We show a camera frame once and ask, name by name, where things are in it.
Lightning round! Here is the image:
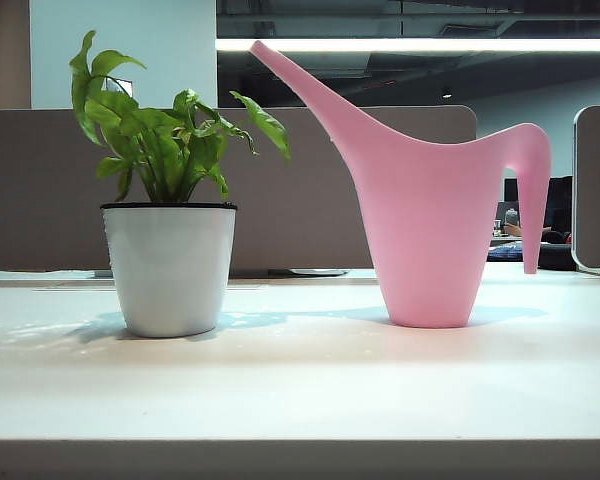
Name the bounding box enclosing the blue patterned cloth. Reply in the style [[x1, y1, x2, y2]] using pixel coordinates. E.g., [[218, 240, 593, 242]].
[[487, 242, 526, 262]]

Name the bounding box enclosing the person in dark shirt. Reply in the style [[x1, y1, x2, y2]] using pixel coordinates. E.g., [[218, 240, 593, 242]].
[[502, 175, 574, 244]]

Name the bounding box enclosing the black cushion bag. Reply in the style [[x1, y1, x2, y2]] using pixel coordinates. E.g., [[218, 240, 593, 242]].
[[537, 230, 579, 272]]

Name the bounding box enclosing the long ceiling light strip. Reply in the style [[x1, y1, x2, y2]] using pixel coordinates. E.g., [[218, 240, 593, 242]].
[[215, 37, 600, 53]]

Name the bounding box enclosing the green leafy plant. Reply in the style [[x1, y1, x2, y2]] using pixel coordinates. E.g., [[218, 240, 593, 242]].
[[69, 29, 291, 205]]

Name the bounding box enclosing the pink plastic watering can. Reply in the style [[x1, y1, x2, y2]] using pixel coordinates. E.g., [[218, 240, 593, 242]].
[[249, 40, 553, 330]]

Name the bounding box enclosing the wide brown desk divider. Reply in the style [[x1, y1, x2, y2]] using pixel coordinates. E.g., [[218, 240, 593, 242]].
[[0, 105, 478, 274]]

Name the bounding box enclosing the white plant pot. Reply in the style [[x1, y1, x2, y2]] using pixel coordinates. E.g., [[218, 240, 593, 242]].
[[99, 201, 239, 339]]

